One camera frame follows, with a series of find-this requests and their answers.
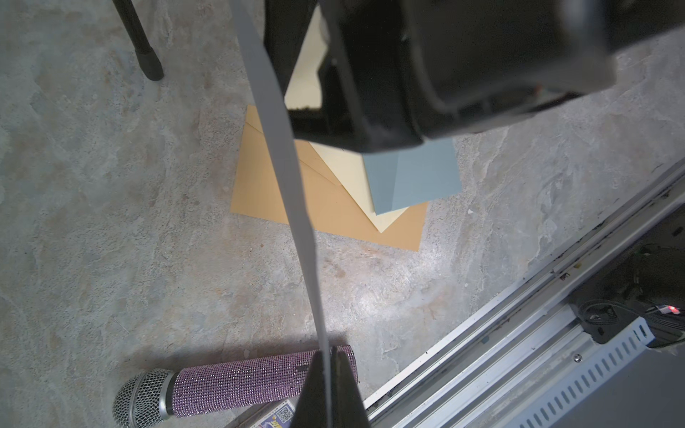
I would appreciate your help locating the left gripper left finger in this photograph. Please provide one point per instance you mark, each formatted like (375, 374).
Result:
(310, 396)

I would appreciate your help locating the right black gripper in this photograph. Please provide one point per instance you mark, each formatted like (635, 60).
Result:
(398, 73)

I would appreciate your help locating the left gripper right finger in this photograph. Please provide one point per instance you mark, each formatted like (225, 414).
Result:
(347, 406)

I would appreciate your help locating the cream envelope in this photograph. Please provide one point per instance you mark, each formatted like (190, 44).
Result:
(304, 92)

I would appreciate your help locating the dark grey envelope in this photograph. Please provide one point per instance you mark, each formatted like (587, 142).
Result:
(279, 136)

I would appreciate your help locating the blue-grey envelope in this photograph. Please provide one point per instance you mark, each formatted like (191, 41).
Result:
(404, 178)

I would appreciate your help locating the tan brown envelope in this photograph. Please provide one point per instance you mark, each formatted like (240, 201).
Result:
(330, 207)

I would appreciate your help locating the small colourful card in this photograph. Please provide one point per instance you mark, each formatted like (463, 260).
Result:
(277, 416)

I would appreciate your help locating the purple glitter microphone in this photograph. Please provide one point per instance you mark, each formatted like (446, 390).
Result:
(157, 395)

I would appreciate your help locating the black perforated music stand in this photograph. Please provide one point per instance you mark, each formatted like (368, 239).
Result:
(148, 60)

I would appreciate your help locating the aluminium mounting rail frame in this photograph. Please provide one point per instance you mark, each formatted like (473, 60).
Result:
(524, 360)

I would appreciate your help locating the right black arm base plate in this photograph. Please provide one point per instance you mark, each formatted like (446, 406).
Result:
(646, 280)

